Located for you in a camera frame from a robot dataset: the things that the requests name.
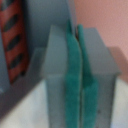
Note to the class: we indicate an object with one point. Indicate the brown toy sausage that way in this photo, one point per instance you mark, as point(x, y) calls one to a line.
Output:
point(13, 38)

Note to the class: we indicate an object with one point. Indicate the gripper left finger with green pad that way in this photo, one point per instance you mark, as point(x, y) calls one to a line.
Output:
point(62, 70)

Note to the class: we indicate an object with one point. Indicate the gripper right finger with green pad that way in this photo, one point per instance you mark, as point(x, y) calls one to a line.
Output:
point(99, 76)

